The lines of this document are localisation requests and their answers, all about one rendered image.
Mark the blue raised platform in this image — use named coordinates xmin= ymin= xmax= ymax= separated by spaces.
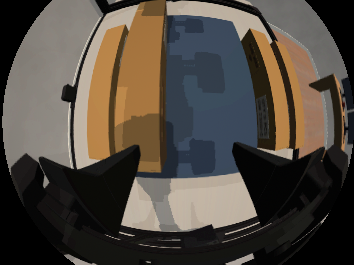
xmin=135 ymin=15 xmax=257 ymax=179

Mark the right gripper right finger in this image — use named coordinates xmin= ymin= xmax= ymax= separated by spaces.
xmin=232 ymin=142 xmax=325 ymax=227

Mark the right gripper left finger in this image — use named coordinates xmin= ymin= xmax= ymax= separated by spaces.
xmin=39 ymin=145 xmax=141 ymax=238

